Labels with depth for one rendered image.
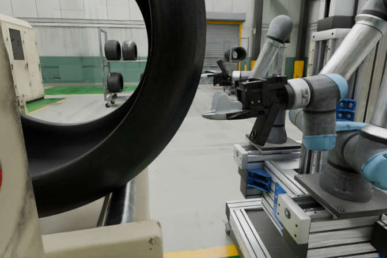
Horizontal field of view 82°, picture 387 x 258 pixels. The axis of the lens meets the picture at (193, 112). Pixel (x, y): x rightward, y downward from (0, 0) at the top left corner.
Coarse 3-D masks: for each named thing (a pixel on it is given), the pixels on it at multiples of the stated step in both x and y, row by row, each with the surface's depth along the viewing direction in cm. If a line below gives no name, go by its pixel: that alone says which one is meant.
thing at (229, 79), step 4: (216, 72) 136; (220, 72) 135; (232, 72) 132; (220, 76) 134; (224, 76) 134; (228, 76) 133; (216, 80) 136; (220, 80) 134; (224, 80) 135; (228, 80) 135; (216, 84) 137; (220, 84) 135; (224, 84) 136; (228, 84) 135; (232, 84) 137
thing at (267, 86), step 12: (240, 84) 54; (252, 84) 49; (264, 84) 49; (276, 84) 51; (288, 84) 52; (240, 96) 53; (252, 96) 50; (264, 96) 50; (276, 96) 53; (288, 96) 51; (252, 108) 50; (264, 108) 51; (288, 108) 53
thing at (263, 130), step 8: (272, 104) 52; (272, 112) 52; (256, 120) 56; (264, 120) 53; (272, 120) 53; (256, 128) 55; (264, 128) 53; (256, 136) 54; (264, 136) 53; (256, 144) 54; (264, 144) 54
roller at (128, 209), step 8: (136, 176) 45; (128, 184) 39; (112, 192) 37; (120, 192) 37; (128, 192) 37; (112, 200) 35; (120, 200) 34; (128, 200) 35; (112, 208) 33; (120, 208) 33; (128, 208) 33; (104, 216) 33; (112, 216) 31; (120, 216) 31; (128, 216) 32; (104, 224) 30; (112, 224) 29
